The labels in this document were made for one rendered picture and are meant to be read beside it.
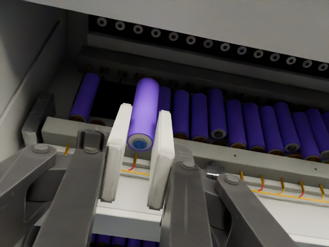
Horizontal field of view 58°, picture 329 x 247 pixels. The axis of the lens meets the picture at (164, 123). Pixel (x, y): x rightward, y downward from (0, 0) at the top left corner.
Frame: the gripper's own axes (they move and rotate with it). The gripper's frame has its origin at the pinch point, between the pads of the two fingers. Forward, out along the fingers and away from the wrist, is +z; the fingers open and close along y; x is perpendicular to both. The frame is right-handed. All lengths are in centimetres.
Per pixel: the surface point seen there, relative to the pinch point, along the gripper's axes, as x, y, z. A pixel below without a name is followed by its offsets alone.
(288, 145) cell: -2.6, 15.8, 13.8
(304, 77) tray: 4.2, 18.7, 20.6
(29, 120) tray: -3.3, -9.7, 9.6
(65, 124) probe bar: -3.3, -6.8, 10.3
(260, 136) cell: -2.1, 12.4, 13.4
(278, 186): -5.8, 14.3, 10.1
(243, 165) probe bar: -4.0, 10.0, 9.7
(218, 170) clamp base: -4.3, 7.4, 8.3
